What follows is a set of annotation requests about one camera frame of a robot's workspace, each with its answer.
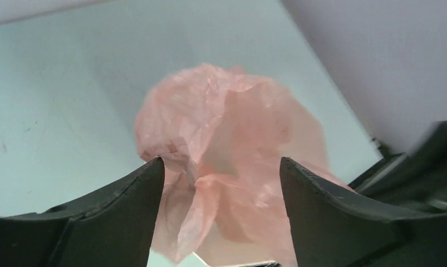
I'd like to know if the pink plastic trash bag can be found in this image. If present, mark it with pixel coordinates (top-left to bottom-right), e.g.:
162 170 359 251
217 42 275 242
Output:
135 64 346 266

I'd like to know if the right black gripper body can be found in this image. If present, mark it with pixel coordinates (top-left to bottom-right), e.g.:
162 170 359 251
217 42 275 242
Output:
349 121 447 213

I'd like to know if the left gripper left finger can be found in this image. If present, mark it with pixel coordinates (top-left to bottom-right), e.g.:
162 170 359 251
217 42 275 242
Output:
0 158 165 266

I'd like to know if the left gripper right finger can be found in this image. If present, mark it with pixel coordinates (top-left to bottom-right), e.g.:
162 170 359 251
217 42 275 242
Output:
280 157 447 267

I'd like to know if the white trash bin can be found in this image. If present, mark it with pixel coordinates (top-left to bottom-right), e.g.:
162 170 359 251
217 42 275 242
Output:
147 250 281 266

